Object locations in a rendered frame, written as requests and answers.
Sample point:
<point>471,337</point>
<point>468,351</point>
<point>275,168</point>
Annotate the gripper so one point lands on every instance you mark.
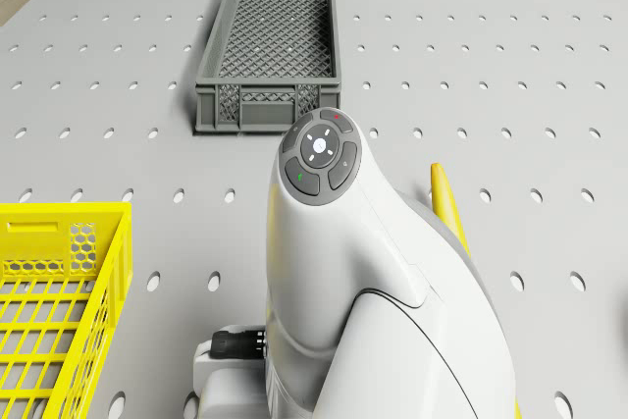
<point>230,375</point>

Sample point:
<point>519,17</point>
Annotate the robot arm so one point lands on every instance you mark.
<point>343,252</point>

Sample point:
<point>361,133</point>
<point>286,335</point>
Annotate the yellow basket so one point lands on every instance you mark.
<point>59,223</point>

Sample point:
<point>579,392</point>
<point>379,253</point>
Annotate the banana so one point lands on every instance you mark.
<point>442,193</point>

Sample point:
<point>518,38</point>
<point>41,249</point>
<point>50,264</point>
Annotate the dark grey basket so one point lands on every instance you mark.
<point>279,36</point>

